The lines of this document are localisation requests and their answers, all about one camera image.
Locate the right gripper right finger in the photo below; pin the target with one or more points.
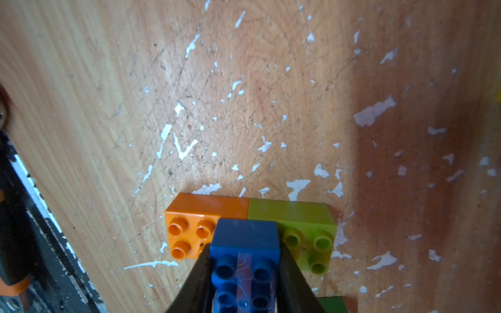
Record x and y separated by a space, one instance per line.
293 292

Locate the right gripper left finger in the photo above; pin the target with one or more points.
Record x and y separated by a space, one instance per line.
197 293

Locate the blue lego brick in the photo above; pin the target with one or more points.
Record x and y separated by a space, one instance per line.
246 255

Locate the lime lego brick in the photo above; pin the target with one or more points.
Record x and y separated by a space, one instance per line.
307 229

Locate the green lego brick centre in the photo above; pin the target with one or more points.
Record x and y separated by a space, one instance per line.
333 304

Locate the orange lego brick front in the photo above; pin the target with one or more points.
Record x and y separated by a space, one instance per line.
191 220

